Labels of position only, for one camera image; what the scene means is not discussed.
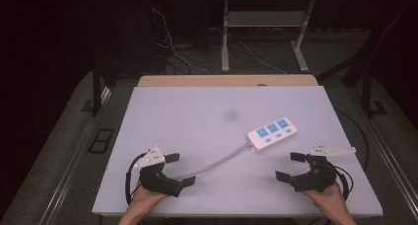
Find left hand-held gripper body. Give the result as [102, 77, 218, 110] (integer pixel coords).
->
[133, 145, 184, 198]

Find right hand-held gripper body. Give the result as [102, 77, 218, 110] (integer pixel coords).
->
[290, 142, 358, 193]

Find person's left hand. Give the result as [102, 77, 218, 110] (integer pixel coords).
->
[129, 181, 170, 209]

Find person's right hand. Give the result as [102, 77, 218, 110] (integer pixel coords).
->
[301, 181, 347, 213]

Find white power strip blue sockets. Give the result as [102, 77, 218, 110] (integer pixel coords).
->
[246, 116, 299, 153]

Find white foam board mat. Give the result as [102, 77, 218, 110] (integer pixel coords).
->
[92, 85, 384, 218]

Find black floor socket plate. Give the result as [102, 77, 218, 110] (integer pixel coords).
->
[87, 128, 115, 155]

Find black metal stand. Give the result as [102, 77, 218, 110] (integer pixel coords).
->
[91, 50, 104, 117]
[360, 27, 388, 119]

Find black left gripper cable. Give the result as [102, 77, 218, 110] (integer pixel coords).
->
[124, 151, 147, 206]

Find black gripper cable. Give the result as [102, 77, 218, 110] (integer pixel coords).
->
[124, 151, 147, 206]
[333, 165, 355, 201]

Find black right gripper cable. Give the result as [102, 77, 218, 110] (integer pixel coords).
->
[333, 165, 355, 201]

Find grey power strip cable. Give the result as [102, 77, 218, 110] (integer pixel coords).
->
[171, 141, 253, 182]

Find thin black cable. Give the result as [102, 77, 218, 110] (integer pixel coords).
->
[334, 109, 371, 174]

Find aluminium floor rail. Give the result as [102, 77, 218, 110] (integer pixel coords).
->
[348, 86, 418, 216]
[38, 86, 113, 225]

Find white floor cable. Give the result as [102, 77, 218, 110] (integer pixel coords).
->
[144, 0, 212, 76]

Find white metal desk frame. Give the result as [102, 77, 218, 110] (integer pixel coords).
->
[220, 0, 316, 74]

